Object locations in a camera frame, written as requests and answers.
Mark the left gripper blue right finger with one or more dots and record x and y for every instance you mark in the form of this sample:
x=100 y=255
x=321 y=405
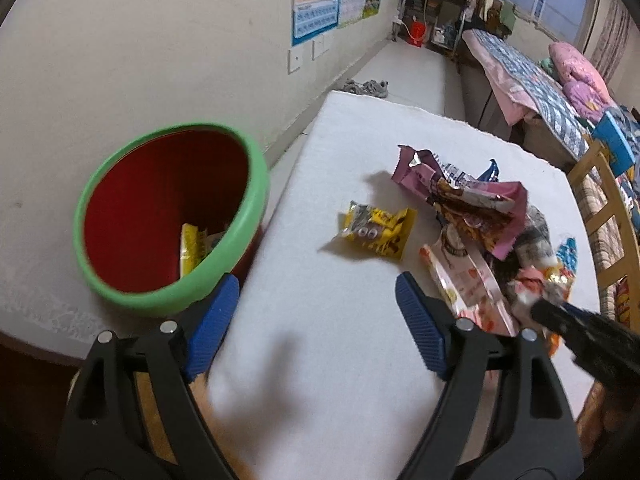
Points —
x=427 y=321

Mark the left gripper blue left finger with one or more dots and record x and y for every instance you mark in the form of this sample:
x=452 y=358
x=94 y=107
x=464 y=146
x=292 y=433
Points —
x=207 y=322

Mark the yellow snack packet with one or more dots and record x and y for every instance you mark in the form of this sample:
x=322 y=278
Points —
x=378 y=230

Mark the orange snack bag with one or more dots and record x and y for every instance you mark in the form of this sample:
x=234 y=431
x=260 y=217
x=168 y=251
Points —
x=545 y=273

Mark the silver brown snack wrapper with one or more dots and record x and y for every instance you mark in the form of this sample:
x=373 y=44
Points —
x=535 y=239

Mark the white pink snack packet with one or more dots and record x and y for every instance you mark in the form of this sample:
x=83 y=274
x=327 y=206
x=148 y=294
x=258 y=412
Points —
x=466 y=283

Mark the wooden chair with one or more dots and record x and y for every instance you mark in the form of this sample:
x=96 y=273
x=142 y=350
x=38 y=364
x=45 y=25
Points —
x=595 y=162

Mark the yellow wrapper inside bin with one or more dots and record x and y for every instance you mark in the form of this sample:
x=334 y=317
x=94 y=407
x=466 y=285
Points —
x=195 y=246

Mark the red bin with green rim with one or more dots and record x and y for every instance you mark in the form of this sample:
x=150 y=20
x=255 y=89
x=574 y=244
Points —
x=128 y=219

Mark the pink snack wrapper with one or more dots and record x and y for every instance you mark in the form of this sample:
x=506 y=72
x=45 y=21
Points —
x=491 y=213

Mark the plaid seat cushion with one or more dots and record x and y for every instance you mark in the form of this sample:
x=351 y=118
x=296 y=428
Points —
x=615 y=254

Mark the dark blue pig wrapper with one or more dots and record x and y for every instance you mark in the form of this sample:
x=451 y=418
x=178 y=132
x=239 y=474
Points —
x=491 y=174

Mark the blue book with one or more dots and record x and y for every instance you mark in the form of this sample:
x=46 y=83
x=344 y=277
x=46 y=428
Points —
x=609 y=133

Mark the grey shoe far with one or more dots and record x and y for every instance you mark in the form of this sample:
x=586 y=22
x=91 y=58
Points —
x=377 y=89

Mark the grey shoe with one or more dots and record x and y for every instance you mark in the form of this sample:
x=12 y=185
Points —
x=351 y=86
x=377 y=89

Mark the bed with plaid quilt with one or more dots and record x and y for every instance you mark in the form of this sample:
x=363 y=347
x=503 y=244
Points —
x=556 y=117

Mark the grey shoe near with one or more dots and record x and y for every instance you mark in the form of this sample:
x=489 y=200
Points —
x=351 y=86

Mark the pink pillow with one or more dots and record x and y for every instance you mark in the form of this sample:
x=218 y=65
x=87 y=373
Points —
x=572 y=65

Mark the red bucket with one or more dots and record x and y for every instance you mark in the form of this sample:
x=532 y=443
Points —
x=416 y=32

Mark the dark metal side table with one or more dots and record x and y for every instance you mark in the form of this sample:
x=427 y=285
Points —
x=444 y=18

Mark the white wall socket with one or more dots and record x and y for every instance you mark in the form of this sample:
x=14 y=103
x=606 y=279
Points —
x=295 y=58

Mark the blue learning wall poster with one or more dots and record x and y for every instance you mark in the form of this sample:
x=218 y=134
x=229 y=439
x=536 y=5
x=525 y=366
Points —
x=315 y=0

